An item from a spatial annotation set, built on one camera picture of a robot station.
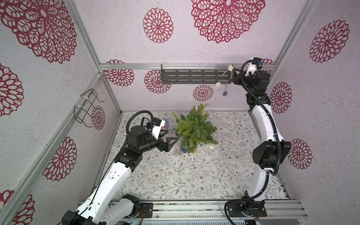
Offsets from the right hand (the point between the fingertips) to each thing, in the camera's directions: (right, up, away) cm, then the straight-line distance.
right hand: (234, 65), depth 74 cm
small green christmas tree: (-21, -34, -1) cm, 40 cm away
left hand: (-33, -37, -4) cm, 50 cm away
